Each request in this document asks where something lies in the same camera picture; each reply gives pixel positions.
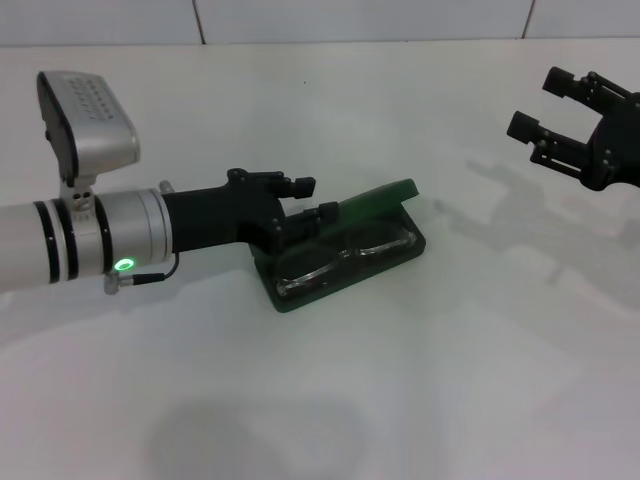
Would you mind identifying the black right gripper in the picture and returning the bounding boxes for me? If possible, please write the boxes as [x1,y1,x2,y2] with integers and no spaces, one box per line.
[505,65,640,192]

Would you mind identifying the green glasses case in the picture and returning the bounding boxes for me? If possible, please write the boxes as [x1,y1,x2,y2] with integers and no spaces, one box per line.
[251,176,427,316]

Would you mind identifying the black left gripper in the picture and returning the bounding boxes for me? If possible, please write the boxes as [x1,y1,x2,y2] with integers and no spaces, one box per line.
[160,168,341,257]

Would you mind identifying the clear white glasses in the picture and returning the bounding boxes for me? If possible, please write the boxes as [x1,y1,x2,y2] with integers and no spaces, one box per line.
[275,226,420,302]

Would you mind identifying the left gripper connector cable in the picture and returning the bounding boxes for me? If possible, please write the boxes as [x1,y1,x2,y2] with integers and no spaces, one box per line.
[102,251,182,297]

